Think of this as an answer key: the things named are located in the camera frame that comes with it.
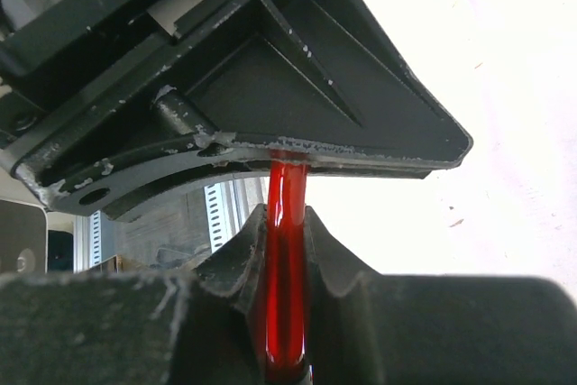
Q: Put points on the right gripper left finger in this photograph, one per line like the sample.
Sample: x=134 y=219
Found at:
x=200 y=326

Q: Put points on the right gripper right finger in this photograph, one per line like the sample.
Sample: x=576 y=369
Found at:
x=370 y=328

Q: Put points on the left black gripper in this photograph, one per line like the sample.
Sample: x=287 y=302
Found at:
x=79 y=125

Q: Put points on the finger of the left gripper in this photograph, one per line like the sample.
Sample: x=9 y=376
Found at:
x=317 y=81

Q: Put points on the red cable lock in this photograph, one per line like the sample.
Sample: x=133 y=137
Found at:
x=287 y=303

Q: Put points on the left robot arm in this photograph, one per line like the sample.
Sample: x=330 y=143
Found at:
x=119 y=105

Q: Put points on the slotted cable duct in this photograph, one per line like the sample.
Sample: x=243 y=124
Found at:
x=184 y=231

